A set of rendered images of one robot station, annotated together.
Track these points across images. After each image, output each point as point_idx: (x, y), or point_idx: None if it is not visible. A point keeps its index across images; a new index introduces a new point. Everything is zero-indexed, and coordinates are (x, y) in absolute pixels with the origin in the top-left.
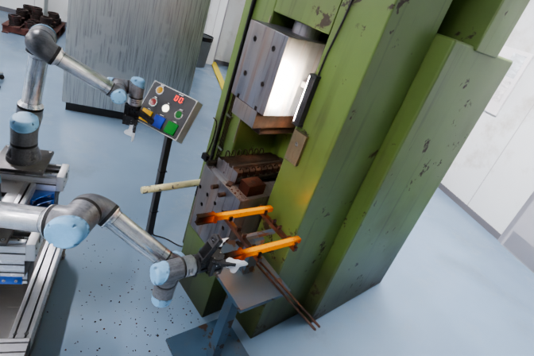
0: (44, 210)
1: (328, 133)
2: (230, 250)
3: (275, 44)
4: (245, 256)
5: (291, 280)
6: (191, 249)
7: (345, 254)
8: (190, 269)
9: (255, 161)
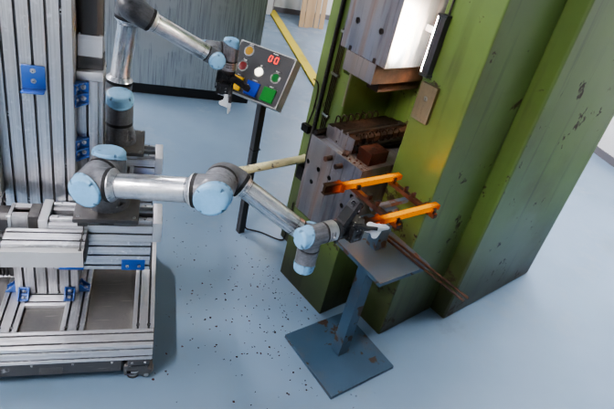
0: (187, 179)
1: (464, 81)
2: None
3: None
4: (384, 222)
5: None
6: None
7: (485, 230)
8: (333, 233)
9: (371, 126)
